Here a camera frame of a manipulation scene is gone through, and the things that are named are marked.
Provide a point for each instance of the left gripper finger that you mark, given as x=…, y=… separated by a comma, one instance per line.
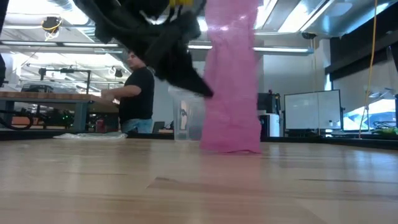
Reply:
x=177, y=68

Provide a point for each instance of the pink elastic bandage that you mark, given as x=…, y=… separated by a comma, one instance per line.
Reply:
x=231, y=93

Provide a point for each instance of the clear plastic bag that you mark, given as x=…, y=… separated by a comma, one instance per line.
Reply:
x=90, y=135

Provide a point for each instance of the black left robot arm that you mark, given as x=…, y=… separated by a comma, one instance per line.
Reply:
x=3, y=15

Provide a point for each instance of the person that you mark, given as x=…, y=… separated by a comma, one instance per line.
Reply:
x=138, y=93

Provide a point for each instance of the clear plastic storage box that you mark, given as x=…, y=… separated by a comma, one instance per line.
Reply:
x=186, y=118

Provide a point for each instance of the black chair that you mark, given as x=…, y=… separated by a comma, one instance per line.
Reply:
x=158, y=127

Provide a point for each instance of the black gantry stand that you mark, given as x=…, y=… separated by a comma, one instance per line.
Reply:
x=88, y=81

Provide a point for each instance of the red crate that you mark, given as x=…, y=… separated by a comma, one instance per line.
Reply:
x=99, y=126

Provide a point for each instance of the black machine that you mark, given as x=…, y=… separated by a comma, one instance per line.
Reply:
x=269, y=102

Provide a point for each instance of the long ceiling light strip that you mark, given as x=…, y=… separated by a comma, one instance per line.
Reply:
x=280, y=49

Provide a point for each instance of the white canister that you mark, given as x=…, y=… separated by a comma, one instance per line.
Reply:
x=272, y=126

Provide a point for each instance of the wooden workbench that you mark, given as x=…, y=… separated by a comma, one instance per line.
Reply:
x=46, y=97

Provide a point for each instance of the white monitor screen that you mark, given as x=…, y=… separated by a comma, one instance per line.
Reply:
x=312, y=109

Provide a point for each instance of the green object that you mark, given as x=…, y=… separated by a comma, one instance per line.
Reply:
x=387, y=131

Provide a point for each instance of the black ceiling camera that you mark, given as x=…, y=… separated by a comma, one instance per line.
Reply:
x=309, y=35

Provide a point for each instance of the black table edge rail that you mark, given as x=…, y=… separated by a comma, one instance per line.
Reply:
x=31, y=134

